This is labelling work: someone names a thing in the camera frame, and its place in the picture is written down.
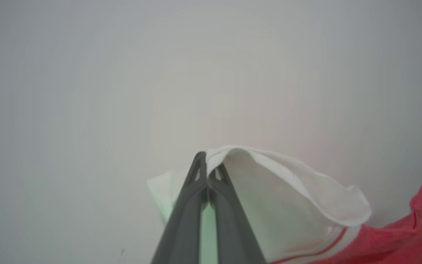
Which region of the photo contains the red and white garment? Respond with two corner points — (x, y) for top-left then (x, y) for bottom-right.
(147, 146), (422, 264)

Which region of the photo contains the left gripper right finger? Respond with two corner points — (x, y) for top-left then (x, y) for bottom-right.
(208, 164), (266, 264)

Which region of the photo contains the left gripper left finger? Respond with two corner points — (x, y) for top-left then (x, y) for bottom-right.
(151, 151), (208, 264)

